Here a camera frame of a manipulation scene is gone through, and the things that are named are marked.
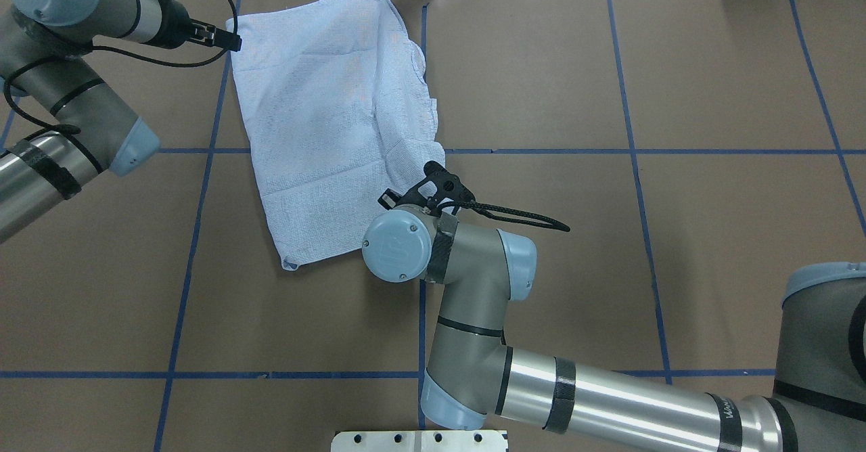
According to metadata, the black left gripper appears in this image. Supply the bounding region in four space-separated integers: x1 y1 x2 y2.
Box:
160 0 242 52

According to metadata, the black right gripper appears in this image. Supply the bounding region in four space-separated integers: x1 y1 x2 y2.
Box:
378 161 474 217

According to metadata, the blue striped button shirt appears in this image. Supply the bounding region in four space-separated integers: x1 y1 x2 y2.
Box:
231 0 445 272

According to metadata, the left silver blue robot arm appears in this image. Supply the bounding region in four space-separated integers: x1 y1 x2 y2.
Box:
1 0 242 240

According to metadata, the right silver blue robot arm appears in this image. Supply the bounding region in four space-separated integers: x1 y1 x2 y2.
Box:
359 155 864 451

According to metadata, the brown paper table cover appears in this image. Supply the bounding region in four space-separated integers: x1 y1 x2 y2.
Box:
2 0 864 451

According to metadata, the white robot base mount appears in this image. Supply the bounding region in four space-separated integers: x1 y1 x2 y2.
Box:
330 430 510 451

